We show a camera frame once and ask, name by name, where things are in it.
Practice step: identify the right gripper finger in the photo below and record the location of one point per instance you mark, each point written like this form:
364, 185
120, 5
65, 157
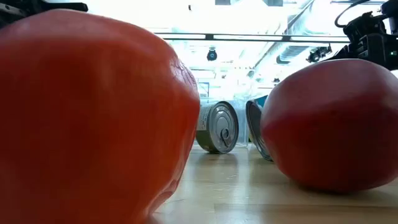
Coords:
342, 53

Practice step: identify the teal-label tin can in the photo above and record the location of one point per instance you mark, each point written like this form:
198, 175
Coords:
253, 124

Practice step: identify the green-label tin can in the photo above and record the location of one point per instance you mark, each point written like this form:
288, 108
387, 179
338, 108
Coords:
217, 127

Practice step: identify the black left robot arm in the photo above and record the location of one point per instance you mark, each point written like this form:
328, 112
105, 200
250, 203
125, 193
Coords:
62, 7

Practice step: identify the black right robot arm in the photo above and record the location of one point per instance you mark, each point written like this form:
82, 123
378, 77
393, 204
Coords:
363, 25

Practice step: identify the black ceiling fixture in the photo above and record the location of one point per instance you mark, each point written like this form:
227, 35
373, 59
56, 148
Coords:
317, 55

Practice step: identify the dark red pomegranate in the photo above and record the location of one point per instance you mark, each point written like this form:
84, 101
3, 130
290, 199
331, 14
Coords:
329, 124

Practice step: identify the red apple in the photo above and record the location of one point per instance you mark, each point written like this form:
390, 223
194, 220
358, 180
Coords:
93, 109

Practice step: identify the silver ceiling duct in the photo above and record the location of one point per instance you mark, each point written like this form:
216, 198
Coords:
290, 53

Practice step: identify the black overhead camera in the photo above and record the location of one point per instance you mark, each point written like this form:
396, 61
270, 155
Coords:
212, 55

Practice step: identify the black overhead frame rail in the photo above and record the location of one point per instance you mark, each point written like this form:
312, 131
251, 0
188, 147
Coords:
210, 37

